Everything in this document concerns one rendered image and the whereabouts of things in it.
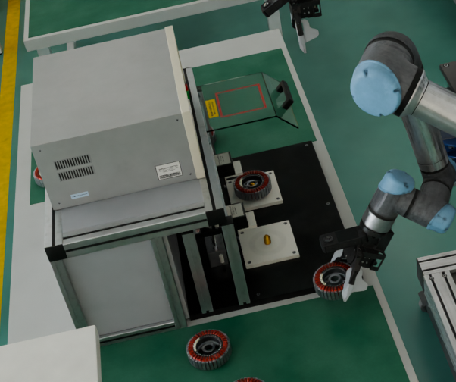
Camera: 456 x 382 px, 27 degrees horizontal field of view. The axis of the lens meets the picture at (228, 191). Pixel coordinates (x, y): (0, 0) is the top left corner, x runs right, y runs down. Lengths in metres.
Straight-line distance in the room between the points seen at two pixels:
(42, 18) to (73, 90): 1.72
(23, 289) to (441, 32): 2.90
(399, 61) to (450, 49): 2.78
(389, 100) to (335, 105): 2.47
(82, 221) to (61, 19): 1.88
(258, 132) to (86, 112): 0.91
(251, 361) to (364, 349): 0.28
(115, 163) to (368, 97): 0.65
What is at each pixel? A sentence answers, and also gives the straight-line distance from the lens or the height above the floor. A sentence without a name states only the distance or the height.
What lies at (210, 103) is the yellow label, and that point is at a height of 1.07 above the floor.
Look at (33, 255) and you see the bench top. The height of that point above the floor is 0.75.
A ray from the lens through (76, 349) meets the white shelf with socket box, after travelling 1.92.
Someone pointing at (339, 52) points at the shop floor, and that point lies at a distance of 4.93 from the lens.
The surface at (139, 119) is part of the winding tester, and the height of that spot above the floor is 1.32.
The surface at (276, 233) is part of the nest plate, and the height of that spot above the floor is 0.78.
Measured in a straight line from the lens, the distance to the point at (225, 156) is 2.77.
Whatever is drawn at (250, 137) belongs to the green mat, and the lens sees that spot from 3.12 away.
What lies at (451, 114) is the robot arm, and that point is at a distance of 2.10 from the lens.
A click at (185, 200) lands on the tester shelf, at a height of 1.11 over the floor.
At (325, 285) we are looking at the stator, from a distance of 2.45.
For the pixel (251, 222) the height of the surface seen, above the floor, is 0.88.
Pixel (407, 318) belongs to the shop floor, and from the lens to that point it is 3.48.
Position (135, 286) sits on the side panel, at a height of 0.92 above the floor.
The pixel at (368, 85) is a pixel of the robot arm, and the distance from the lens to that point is 2.07.
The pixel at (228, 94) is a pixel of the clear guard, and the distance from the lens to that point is 2.77.
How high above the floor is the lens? 2.56
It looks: 38 degrees down
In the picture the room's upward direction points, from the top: 12 degrees counter-clockwise
